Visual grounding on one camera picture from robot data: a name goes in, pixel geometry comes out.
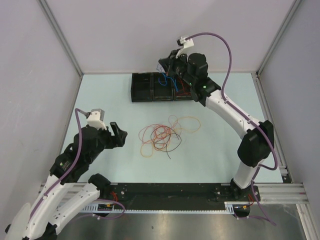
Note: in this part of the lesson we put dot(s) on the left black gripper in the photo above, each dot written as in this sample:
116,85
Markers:
117,140

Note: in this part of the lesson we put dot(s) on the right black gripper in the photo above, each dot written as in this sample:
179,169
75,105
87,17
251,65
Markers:
170,62

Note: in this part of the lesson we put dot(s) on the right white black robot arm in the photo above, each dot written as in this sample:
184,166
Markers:
257,137

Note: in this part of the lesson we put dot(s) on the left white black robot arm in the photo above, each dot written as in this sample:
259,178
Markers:
46,218

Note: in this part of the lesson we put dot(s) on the black middle storage bin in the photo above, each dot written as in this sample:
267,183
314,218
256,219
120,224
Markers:
162,88

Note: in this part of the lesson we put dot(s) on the black storage bin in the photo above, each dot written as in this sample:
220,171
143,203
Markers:
141,87
182,91
162,88

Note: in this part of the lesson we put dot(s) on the black left storage bin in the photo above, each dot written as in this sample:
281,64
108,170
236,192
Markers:
141,87

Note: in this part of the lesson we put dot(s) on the black right storage bin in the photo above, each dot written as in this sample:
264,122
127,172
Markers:
182,91

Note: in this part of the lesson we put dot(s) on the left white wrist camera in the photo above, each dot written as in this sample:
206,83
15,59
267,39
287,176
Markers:
95,119

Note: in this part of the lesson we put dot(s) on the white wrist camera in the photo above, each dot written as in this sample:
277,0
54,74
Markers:
95,119
184,43

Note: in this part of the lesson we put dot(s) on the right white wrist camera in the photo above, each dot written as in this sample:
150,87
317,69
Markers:
184,43

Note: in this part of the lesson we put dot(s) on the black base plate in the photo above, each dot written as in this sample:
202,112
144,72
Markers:
174,196

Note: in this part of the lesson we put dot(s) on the grey slotted cable duct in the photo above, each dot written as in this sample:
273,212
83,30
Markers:
219,208

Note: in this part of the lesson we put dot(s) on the aluminium frame rail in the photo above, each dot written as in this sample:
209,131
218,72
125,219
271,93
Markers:
278,193

